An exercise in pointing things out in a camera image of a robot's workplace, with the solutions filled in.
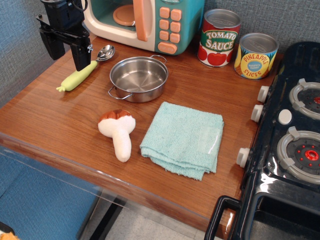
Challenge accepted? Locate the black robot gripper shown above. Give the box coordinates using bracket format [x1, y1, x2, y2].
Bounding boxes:
[37, 0, 92, 72]

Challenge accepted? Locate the plush mushroom toy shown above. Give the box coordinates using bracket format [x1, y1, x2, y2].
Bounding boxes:
[98, 109, 136, 163]

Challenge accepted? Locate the light blue folded cloth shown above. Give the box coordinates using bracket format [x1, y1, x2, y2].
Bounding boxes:
[140, 102, 224, 181]

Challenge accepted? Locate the small stainless steel pot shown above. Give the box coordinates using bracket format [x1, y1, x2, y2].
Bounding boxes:
[108, 55, 169, 103]

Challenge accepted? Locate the teal toy microwave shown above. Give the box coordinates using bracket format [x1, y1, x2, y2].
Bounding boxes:
[84, 0, 205, 56]

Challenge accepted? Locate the tomato sauce can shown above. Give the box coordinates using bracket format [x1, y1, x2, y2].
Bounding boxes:
[197, 8, 242, 67]

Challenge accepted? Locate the pineapple slices can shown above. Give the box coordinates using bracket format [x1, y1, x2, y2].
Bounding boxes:
[234, 32, 279, 80]

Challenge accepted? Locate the orange object at corner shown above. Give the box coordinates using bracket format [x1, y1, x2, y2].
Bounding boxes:
[0, 222, 20, 240]

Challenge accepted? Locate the black toy stove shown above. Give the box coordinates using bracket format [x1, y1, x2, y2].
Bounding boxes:
[205, 41, 320, 240]

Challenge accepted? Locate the spoon with green handle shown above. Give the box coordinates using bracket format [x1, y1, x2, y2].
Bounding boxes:
[56, 45, 116, 92]

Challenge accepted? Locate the black braided cable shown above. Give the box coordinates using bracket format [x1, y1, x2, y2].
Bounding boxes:
[66, 0, 89, 12]

